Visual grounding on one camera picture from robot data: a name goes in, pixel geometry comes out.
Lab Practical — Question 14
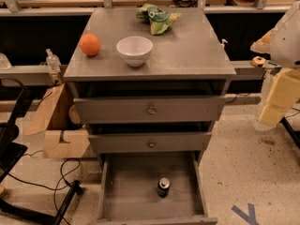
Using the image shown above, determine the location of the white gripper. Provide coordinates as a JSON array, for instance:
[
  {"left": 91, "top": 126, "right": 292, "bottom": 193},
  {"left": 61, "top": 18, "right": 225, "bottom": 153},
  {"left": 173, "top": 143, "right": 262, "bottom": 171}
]
[{"left": 258, "top": 68, "right": 300, "bottom": 127}]

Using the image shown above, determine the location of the blue pepsi can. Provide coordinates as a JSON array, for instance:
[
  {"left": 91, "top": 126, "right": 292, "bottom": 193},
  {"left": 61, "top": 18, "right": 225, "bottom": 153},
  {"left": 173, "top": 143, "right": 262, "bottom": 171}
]
[{"left": 157, "top": 177, "right": 171, "bottom": 198}]

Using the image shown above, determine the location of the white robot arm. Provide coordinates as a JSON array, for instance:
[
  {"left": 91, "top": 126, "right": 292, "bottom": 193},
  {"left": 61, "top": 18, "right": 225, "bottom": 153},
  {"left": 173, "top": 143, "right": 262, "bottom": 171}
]
[{"left": 250, "top": 1, "right": 300, "bottom": 131}]

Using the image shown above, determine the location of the grey top drawer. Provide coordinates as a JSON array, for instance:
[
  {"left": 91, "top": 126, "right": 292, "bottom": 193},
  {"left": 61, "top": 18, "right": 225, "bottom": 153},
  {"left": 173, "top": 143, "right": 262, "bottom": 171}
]
[{"left": 74, "top": 96, "right": 225, "bottom": 124}]

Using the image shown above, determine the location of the grey middle drawer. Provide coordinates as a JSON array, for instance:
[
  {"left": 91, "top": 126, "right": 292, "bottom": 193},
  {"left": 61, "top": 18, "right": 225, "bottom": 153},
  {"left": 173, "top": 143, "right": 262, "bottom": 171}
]
[{"left": 89, "top": 132, "right": 211, "bottom": 154}]

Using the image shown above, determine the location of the grey wooden drawer cabinet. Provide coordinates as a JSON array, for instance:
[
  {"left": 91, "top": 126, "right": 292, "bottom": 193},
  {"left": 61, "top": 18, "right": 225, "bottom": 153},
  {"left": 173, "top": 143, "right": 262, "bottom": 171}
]
[{"left": 63, "top": 7, "right": 237, "bottom": 161}]

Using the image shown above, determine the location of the grey open bottom drawer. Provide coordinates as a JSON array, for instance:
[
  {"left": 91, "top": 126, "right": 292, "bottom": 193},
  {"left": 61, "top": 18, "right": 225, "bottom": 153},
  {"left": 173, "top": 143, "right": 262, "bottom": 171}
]
[{"left": 97, "top": 152, "right": 218, "bottom": 225}]

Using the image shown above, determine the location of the black stand right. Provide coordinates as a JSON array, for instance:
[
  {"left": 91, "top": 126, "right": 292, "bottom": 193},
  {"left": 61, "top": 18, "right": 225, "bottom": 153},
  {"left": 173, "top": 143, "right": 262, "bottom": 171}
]
[{"left": 281, "top": 117, "right": 300, "bottom": 149}]

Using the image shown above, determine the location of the small white pump bottle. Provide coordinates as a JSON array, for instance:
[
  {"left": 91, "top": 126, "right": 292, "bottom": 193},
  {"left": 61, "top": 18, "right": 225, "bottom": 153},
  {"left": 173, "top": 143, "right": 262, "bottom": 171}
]
[{"left": 220, "top": 38, "right": 228, "bottom": 49}]

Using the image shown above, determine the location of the green chip bag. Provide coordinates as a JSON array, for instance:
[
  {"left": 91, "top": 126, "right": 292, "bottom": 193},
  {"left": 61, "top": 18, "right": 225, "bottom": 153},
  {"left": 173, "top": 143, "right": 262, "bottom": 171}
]
[{"left": 136, "top": 4, "right": 181, "bottom": 36}]

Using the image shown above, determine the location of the white bowl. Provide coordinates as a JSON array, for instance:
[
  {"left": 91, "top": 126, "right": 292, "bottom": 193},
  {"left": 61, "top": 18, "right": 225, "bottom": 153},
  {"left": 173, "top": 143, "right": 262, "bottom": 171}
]
[{"left": 116, "top": 36, "right": 153, "bottom": 67}]

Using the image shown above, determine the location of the orange fruit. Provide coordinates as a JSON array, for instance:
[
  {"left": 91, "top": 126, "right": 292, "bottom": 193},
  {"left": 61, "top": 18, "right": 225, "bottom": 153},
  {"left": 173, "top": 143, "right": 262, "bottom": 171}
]
[{"left": 79, "top": 34, "right": 101, "bottom": 56}]

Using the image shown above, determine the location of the brown cardboard box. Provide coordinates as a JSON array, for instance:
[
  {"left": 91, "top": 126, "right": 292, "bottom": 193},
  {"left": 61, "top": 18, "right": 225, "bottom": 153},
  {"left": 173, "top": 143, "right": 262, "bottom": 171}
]
[{"left": 23, "top": 83, "right": 96, "bottom": 158}]

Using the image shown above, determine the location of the clear sanitizer bottle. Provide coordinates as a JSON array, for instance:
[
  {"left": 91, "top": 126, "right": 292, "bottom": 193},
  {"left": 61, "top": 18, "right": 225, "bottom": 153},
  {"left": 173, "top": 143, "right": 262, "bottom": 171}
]
[{"left": 46, "top": 49, "right": 61, "bottom": 72}]

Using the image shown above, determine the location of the black floor stand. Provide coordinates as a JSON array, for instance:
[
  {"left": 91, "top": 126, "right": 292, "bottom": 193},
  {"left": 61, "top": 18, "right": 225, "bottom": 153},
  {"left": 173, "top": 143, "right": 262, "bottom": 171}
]
[{"left": 0, "top": 77, "right": 84, "bottom": 225}]

